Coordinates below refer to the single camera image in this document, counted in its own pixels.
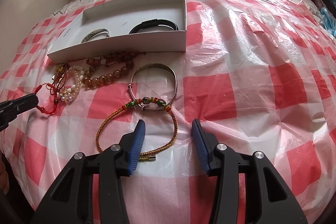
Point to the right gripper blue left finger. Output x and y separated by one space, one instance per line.
131 145

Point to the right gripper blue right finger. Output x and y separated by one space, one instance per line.
205 144

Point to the red string bracelet green bead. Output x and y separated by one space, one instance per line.
50 106

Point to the engraved silver bangle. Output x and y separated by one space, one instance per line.
153 87

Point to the red white checkered plastic sheet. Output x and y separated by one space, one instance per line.
259 74

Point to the white cardboard box tray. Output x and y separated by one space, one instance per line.
140 25

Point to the blue white crumpled cloth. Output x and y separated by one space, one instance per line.
328 21

